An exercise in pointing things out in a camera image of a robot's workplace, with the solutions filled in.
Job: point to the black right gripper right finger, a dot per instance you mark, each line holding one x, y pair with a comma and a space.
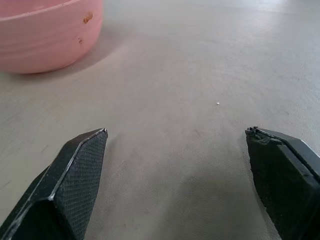
285, 180

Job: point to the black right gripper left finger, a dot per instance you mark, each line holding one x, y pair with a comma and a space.
67, 190

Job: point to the pink bowl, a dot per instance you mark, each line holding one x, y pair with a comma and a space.
42, 37

